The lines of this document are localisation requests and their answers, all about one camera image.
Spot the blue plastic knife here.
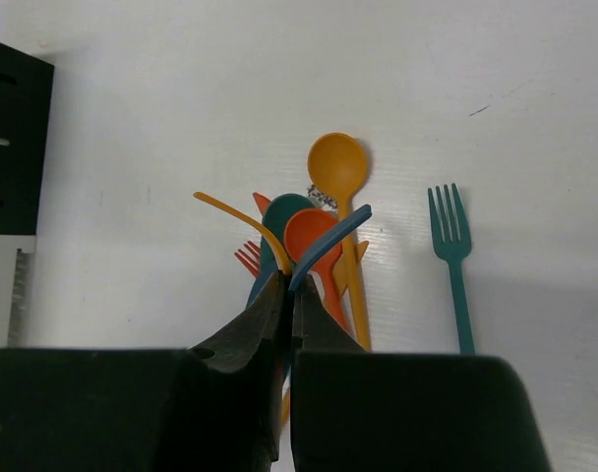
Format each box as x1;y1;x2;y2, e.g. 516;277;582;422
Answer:
278;204;374;389

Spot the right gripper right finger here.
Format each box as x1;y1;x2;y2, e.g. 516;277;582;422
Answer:
290;279;551;471

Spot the yellow plastic spoon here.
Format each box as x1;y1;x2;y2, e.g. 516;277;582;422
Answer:
308;133;371;351

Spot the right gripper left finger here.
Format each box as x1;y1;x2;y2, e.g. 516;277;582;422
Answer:
0;273;285;471

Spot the black utensil caddy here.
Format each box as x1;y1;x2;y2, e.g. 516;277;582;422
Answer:
0;43;54;236

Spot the white utensil caddy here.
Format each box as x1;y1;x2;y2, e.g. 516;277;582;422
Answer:
0;235;36;348

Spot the orange plastic fork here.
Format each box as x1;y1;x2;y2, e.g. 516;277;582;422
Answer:
234;241;260;277

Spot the teal plastic fork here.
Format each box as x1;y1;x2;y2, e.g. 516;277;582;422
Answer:
427;183;476;355

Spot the orange plastic spoon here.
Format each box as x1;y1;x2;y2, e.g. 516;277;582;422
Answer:
283;207;353;333

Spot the yellow plastic knife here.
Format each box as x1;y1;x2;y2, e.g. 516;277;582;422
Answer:
192;191;293;429

